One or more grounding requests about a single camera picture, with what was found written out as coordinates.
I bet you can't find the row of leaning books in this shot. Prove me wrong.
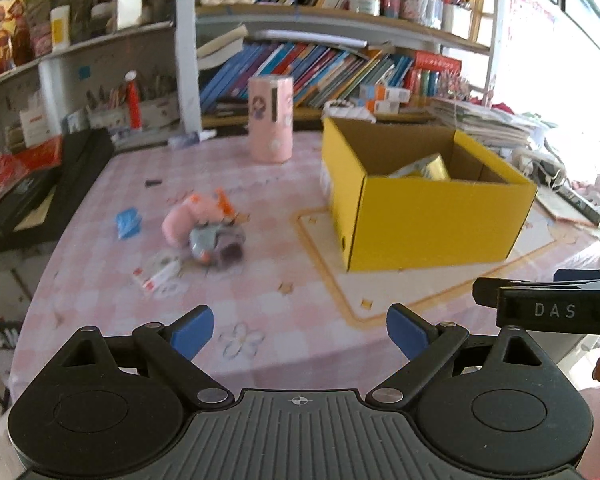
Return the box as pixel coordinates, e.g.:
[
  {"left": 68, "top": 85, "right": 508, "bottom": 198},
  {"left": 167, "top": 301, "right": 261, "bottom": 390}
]
[{"left": 198, "top": 42, "right": 416, "bottom": 111}]

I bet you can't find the bunch of pens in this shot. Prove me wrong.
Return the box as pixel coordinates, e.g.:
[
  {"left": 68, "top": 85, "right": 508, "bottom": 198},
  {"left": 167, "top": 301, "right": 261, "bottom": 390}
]
[{"left": 87, "top": 72, "right": 176, "bottom": 106}]

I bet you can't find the small red envelope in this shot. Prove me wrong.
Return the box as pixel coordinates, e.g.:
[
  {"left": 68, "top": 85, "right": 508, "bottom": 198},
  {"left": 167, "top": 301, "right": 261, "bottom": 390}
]
[{"left": 15, "top": 135, "right": 63, "bottom": 171}]

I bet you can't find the white flat book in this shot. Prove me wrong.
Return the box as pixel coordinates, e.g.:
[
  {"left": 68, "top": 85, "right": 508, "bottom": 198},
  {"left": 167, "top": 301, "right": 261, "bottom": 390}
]
[{"left": 252, "top": 29, "right": 368, "bottom": 48}]

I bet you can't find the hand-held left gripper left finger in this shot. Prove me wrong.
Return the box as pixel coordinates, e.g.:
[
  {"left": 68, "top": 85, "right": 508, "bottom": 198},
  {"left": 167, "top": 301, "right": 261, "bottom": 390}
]
[{"left": 62, "top": 305, "right": 235, "bottom": 407}]

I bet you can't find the stack of papers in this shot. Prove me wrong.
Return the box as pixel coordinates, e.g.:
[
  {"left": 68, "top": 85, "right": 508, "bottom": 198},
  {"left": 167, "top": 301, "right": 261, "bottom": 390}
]
[{"left": 427, "top": 97, "right": 548, "bottom": 148}]

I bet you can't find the white bottle yellow label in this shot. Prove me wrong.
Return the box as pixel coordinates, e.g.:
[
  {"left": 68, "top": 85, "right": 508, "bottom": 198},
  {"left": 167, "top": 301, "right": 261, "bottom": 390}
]
[{"left": 50, "top": 5, "right": 72, "bottom": 53}]

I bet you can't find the small spray bottle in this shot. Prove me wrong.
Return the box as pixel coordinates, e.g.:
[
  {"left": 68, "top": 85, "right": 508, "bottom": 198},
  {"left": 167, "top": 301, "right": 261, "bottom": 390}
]
[{"left": 167, "top": 130, "right": 217, "bottom": 148}]

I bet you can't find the pink small box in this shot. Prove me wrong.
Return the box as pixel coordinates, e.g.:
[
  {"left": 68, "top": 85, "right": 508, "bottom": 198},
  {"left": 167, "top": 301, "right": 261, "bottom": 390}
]
[{"left": 30, "top": 25, "right": 55, "bottom": 58}]

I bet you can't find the white pen holder box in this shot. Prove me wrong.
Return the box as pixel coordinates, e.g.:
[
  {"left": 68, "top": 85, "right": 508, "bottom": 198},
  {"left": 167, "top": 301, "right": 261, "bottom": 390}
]
[
  {"left": 137, "top": 94, "right": 180, "bottom": 123},
  {"left": 87, "top": 105, "right": 131, "bottom": 128}
]

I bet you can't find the white card box red label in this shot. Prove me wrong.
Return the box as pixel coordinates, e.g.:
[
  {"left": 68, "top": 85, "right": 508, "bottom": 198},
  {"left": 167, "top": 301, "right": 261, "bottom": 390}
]
[{"left": 19, "top": 92, "right": 48, "bottom": 148}]

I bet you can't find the pink humidifier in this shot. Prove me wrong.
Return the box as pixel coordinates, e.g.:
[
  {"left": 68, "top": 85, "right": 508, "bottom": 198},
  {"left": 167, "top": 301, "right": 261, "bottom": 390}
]
[{"left": 248, "top": 75, "right": 295, "bottom": 163}]

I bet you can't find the red tassel ornament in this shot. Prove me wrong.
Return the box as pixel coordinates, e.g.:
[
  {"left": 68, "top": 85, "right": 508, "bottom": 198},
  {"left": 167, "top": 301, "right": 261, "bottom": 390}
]
[{"left": 125, "top": 72, "right": 143, "bottom": 131}]

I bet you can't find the black digital piano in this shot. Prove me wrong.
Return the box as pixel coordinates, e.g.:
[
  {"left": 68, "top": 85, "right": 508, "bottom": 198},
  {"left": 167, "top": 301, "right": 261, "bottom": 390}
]
[{"left": 0, "top": 127, "right": 117, "bottom": 353}]

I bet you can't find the paper booklet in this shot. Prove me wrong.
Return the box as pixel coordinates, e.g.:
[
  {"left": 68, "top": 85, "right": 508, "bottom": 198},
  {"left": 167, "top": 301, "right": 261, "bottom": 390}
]
[{"left": 535, "top": 187, "right": 598, "bottom": 226}]

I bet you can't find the black long box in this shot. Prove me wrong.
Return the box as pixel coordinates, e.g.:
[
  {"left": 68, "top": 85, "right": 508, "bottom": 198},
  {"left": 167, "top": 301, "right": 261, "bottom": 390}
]
[{"left": 0, "top": 167, "right": 63, "bottom": 233}]

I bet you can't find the grey plastic toy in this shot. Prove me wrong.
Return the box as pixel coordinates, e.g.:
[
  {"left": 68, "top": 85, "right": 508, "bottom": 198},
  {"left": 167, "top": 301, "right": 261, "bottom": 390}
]
[{"left": 187, "top": 222, "right": 247, "bottom": 271}]

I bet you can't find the pink plush toy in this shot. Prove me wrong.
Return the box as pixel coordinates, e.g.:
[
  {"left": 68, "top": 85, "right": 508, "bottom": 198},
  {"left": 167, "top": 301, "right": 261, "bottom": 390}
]
[{"left": 161, "top": 194, "right": 222, "bottom": 248}]

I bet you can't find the fortune god figure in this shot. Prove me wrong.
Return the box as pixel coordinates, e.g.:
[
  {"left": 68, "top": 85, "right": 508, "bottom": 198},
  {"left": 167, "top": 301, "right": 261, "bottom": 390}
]
[{"left": 0, "top": 0, "right": 33, "bottom": 86}]

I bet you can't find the row of small colourful books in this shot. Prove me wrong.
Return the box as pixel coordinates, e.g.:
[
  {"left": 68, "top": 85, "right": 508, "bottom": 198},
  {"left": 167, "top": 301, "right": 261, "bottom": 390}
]
[{"left": 405, "top": 67, "right": 443, "bottom": 98}]

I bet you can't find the orange hair clip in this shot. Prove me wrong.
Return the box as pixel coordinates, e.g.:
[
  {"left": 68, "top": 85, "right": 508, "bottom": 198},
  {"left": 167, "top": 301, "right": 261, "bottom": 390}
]
[{"left": 214, "top": 187, "right": 236, "bottom": 218}]

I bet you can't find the gold tape roll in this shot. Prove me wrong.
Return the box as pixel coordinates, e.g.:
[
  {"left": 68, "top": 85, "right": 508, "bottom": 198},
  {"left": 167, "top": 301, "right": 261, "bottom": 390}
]
[{"left": 387, "top": 154, "right": 451, "bottom": 181}]

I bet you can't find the blue packet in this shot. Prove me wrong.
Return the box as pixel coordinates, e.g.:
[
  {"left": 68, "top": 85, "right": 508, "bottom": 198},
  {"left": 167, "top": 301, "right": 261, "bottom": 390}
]
[{"left": 115, "top": 207, "right": 143, "bottom": 241}]

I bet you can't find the pink checked tablecloth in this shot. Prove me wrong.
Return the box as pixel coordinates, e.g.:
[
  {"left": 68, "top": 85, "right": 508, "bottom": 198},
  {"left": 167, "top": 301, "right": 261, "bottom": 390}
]
[{"left": 7, "top": 130, "right": 600, "bottom": 411}]

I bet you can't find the yellow cardboard box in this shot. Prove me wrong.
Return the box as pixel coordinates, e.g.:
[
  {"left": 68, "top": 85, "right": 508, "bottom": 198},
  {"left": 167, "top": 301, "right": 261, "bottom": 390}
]
[{"left": 321, "top": 116, "right": 538, "bottom": 273}]

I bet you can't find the white and red small box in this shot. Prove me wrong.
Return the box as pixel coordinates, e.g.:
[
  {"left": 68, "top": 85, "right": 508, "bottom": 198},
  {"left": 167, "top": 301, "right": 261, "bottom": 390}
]
[{"left": 132, "top": 262, "right": 178, "bottom": 296}]

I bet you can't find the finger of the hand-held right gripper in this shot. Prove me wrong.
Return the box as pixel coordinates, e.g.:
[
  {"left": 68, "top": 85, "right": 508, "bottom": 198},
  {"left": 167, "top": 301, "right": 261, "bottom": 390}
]
[
  {"left": 554, "top": 268, "right": 600, "bottom": 289},
  {"left": 472, "top": 276, "right": 556, "bottom": 307}
]

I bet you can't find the wall poster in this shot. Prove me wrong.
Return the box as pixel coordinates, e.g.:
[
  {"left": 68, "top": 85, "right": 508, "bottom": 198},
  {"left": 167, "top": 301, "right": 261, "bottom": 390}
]
[{"left": 507, "top": 0, "right": 563, "bottom": 106}]

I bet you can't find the red thick book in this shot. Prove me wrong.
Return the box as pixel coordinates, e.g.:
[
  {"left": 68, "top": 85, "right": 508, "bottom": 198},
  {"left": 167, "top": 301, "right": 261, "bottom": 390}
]
[{"left": 412, "top": 51, "right": 463, "bottom": 76}]

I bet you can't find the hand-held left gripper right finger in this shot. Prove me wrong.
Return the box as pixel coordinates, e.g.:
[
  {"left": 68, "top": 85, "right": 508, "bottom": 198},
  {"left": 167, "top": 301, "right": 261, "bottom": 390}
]
[{"left": 367, "top": 303, "right": 556, "bottom": 408}]

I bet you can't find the glass jar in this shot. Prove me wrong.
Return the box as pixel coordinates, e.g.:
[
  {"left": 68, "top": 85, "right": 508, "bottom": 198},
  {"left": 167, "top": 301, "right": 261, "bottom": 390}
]
[{"left": 91, "top": 2, "right": 113, "bottom": 31}]

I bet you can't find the thick open book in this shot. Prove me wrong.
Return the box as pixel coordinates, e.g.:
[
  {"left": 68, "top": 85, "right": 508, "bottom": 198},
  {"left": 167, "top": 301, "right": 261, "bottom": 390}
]
[{"left": 196, "top": 25, "right": 248, "bottom": 72}]

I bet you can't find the white bookshelf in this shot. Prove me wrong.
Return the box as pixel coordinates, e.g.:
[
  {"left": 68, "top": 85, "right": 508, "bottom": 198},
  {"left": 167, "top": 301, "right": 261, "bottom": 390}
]
[{"left": 0, "top": 0, "right": 501, "bottom": 133}]

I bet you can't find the white pearl handbag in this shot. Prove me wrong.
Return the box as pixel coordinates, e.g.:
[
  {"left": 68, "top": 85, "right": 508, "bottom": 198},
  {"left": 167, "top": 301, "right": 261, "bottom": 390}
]
[{"left": 322, "top": 100, "right": 377, "bottom": 123}]

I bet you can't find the white stationery holder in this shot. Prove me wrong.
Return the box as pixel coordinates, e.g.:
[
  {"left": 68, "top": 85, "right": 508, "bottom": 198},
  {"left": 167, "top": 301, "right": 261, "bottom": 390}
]
[{"left": 440, "top": 2, "right": 473, "bottom": 41}]

